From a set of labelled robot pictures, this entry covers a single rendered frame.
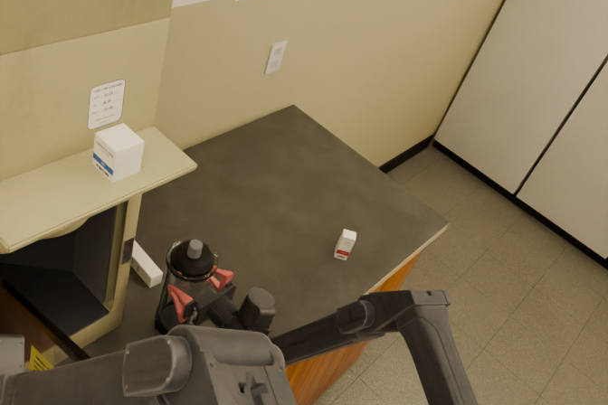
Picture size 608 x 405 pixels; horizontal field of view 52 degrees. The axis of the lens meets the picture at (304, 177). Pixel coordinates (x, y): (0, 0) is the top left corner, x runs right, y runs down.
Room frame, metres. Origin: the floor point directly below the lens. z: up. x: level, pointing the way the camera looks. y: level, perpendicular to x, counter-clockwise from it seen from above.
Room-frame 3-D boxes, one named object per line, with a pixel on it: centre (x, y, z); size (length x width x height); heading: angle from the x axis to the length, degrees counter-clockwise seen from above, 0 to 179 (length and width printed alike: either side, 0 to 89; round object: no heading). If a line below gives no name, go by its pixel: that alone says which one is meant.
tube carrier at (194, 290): (0.88, 0.16, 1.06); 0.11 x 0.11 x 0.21
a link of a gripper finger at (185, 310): (0.83, 0.14, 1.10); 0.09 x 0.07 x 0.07; 62
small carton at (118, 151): (0.69, 0.27, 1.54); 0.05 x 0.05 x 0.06; 62
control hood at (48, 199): (0.65, 0.29, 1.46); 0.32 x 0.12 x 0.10; 152
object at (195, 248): (0.88, 0.16, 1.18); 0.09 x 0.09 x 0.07
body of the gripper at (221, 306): (0.83, 0.06, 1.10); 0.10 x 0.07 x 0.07; 152
